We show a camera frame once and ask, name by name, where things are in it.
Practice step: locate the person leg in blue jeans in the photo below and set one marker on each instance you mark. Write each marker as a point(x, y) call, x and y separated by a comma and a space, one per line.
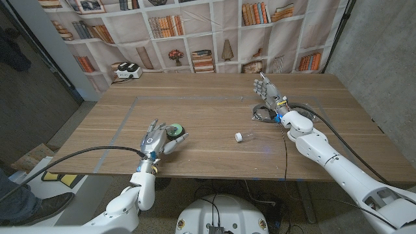
point(14, 204)

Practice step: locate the green push button black base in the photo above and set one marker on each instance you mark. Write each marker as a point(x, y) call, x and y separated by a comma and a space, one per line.
point(176, 129)

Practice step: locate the black shoe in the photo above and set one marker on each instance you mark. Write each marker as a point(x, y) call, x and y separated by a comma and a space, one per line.
point(48, 206)

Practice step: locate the small clear cup white cap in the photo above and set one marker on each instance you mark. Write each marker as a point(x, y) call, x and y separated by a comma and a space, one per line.
point(239, 136)

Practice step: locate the grey table leg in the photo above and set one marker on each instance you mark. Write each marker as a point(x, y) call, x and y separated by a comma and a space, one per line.
point(307, 201)

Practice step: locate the white power strip black plugs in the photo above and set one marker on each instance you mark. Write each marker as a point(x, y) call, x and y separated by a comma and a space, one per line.
point(128, 72)

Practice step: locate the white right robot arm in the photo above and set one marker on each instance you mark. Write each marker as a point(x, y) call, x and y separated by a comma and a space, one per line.
point(341, 175)

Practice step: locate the printed bookshelf backdrop cloth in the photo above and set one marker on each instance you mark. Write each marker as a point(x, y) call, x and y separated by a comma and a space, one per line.
point(208, 35)

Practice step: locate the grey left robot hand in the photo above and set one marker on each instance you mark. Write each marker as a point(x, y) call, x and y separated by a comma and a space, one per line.
point(156, 141)

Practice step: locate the yellow and black floor marker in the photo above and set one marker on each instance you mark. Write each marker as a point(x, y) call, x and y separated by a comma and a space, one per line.
point(61, 178)

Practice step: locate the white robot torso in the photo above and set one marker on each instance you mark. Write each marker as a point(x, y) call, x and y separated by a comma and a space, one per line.
point(224, 214)

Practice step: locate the black backdrop stand pole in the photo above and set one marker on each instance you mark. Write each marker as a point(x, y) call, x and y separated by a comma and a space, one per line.
point(339, 32)

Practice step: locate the grey tape rectangle outline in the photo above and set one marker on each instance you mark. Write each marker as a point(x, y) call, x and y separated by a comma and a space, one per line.
point(195, 97)

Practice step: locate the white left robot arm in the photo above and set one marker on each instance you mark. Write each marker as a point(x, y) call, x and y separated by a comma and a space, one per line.
point(143, 195)

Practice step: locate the brown cardboard sheet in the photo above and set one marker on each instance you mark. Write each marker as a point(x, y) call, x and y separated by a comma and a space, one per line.
point(32, 156)

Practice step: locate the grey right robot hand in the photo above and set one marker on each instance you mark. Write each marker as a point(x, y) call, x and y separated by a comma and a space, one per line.
point(269, 93)

